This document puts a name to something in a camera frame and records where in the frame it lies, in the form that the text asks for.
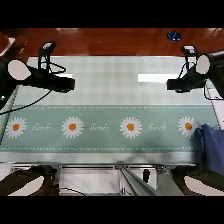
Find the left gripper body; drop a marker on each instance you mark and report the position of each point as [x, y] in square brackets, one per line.
[62, 83]

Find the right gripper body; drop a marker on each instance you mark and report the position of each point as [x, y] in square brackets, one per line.
[181, 84]

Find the blue shirt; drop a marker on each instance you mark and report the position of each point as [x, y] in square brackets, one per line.
[211, 146]

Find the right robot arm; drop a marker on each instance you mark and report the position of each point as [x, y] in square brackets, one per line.
[213, 65]

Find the blue round object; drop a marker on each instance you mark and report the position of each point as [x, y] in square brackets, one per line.
[174, 35]

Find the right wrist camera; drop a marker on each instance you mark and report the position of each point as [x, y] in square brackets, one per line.
[190, 51]

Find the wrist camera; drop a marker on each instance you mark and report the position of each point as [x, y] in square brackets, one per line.
[190, 51]
[46, 50]

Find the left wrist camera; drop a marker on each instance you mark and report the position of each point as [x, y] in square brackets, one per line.
[46, 50]

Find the silver frame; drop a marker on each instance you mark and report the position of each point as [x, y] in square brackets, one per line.
[133, 181]

